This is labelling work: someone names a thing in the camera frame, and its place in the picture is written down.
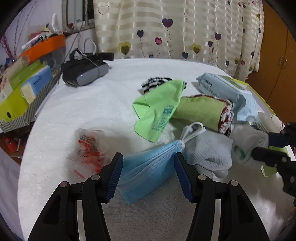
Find white cable loop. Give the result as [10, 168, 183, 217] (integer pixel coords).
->
[83, 38, 96, 55]

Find pale green box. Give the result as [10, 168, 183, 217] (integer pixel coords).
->
[7, 61, 47, 91]

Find cream curtain with hearts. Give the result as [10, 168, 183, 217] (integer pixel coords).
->
[92, 0, 265, 81]

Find clear bag with red print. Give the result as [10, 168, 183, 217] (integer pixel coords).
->
[67, 128, 111, 173]

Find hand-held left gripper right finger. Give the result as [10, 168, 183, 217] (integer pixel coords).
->
[173, 152, 270, 241]

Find light blue wet wipes pack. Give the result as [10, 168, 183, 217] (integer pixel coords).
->
[196, 72, 259, 122]

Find green cloth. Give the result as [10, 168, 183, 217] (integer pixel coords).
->
[132, 79, 188, 142]

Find black white striped sock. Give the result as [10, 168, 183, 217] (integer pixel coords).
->
[138, 76, 173, 95]

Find window frame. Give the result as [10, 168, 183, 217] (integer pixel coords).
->
[62, 0, 95, 30]

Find orange tray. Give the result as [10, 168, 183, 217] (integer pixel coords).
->
[18, 34, 66, 62]

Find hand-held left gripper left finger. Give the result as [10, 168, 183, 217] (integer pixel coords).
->
[28, 152, 124, 241]

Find wooden wardrobe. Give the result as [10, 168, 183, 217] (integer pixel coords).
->
[245, 2, 296, 116]

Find blue tissue box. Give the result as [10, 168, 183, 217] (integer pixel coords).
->
[21, 66, 53, 98]

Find grey sock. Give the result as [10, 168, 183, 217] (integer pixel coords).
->
[196, 163, 229, 179]

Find red packets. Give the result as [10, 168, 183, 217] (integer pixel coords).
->
[2, 134, 22, 153]

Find striped cardboard box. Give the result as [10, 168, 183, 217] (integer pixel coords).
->
[0, 70, 62, 133]

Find purple dried branches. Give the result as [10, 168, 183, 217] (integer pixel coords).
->
[0, 23, 23, 63]

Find lime green box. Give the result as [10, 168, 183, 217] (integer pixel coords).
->
[0, 88, 30, 121]

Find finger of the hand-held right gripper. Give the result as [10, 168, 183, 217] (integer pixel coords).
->
[251, 148, 291, 168]
[268, 123, 296, 147]

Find yellow-green cardboard box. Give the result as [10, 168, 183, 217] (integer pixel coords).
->
[231, 77, 296, 178]

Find grey black headset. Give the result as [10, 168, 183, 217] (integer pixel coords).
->
[60, 47, 114, 87]

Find blue face mask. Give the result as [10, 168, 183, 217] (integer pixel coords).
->
[117, 122, 206, 205]

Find light blue sock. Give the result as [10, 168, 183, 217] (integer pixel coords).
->
[185, 132, 233, 172]

